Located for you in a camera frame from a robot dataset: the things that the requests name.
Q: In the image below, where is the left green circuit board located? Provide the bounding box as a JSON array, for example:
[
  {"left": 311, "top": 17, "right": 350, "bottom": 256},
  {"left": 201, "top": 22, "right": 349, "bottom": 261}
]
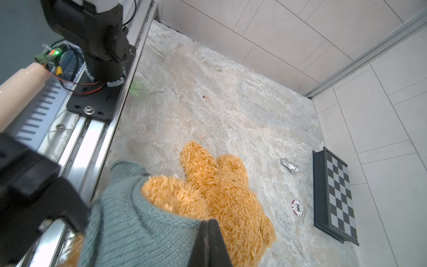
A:
[{"left": 34, "top": 44, "right": 69, "bottom": 65}]

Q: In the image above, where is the aluminium mounting rail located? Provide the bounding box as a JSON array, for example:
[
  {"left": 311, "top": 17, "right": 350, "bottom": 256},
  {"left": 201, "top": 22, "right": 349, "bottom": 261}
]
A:
[{"left": 18, "top": 1, "right": 159, "bottom": 267}]

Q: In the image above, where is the small metal nut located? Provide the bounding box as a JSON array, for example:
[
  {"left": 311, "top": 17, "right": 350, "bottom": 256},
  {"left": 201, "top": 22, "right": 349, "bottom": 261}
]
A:
[{"left": 291, "top": 199, "right": 304, "bottom": 216}]

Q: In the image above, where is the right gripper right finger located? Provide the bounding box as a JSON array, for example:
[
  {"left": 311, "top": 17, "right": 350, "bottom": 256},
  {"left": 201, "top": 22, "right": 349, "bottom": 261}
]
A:
[{"left": 188, "top": 219, "right": 232, "bottom": 267}]

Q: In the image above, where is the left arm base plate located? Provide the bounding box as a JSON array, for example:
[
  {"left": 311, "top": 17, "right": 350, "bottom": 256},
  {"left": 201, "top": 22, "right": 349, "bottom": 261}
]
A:
[{"left": 66, "top": 45, "right": 136, "bottom": 122}]

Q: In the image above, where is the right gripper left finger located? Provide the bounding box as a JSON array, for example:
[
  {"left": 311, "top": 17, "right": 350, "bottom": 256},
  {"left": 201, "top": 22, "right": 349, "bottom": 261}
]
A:
[{"left": 1, "top": 133, "right": 89, "bottom": 266}]

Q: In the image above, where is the tan teddy bear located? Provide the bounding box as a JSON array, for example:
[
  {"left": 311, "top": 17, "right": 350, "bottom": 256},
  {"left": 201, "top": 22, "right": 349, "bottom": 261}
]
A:
[{"left": 62, "top": 141, "right": 276, "bottom": 267}]

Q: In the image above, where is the grey-green teddy sweater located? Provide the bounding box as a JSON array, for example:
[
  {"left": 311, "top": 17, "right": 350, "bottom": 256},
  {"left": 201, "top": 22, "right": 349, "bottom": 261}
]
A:
[{"left": 78, "top": 161, "right": 201, "bottom": 267}]

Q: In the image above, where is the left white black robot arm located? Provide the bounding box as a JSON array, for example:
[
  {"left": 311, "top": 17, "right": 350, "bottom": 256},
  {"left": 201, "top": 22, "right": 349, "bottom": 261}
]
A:
[{"left": 41, "top": 1, "right": 130, "bottom": 82}]

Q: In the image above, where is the folded black white chessboard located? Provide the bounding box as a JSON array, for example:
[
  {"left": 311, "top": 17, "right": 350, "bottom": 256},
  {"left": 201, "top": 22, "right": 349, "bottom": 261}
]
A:
[{"left": 312, "top": 148, "right": 359, "bottom": 246}]

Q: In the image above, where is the small metal bolt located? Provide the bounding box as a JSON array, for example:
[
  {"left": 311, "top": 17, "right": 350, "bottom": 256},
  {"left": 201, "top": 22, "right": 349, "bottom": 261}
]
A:
[{"left": 280, "top": 158, "right": 300, "bottom": 174}]

